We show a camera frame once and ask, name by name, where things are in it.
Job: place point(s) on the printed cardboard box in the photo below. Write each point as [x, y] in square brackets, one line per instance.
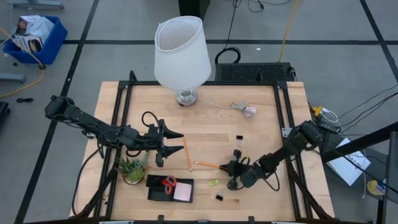
[28, 43]
[22, 26]

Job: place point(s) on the yellow plug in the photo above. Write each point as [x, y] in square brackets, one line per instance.
[317, 110]

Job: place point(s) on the black perforated computer case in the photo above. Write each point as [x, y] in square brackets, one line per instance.
[252, 72]

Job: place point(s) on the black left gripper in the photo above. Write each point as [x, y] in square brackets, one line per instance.
[160, 140]

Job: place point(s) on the yellow green eraser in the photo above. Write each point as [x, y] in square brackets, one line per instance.
[213, 183]

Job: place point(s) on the dark grey upright post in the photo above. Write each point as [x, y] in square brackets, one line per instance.
[392, 174]

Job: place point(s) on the small potted succulent plant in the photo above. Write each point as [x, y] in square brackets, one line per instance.
[132, 171]

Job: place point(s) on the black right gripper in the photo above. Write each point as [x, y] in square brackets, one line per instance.
[237, 169]

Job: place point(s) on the grey metal table foot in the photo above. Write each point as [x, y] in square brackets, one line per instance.
[37, 4]
[12, 77]

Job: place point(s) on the black diagonal metal beam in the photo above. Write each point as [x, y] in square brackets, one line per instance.
[357, 144]

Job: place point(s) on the black binder clip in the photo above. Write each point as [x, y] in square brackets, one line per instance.
[239, 137]
[219, 197]

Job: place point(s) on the black box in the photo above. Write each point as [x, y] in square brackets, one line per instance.
[192, 7]

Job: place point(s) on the white shade silver table lamp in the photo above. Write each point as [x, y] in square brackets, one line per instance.
[182, 59]

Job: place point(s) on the blue plastic bin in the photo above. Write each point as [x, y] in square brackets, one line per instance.
[53, 46]

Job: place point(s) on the black aluminium table frame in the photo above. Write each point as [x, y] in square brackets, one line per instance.
[242, 83]

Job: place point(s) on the white printed paper sheet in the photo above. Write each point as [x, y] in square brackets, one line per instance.
[348, 168]

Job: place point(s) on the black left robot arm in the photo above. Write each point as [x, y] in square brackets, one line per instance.
[81, 118]

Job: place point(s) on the pink sticky note pad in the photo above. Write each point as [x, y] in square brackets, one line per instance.
[183, 191]

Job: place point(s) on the black mesh desk organizer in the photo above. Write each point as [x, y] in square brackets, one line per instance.
[155, 199]

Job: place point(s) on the orange wooden pencil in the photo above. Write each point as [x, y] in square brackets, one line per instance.
[206, 164]
[187, 154]

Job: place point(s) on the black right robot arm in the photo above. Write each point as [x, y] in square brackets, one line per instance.
[286, 151]

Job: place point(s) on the white plastic bag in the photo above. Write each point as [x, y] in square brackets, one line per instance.
[42, 28]

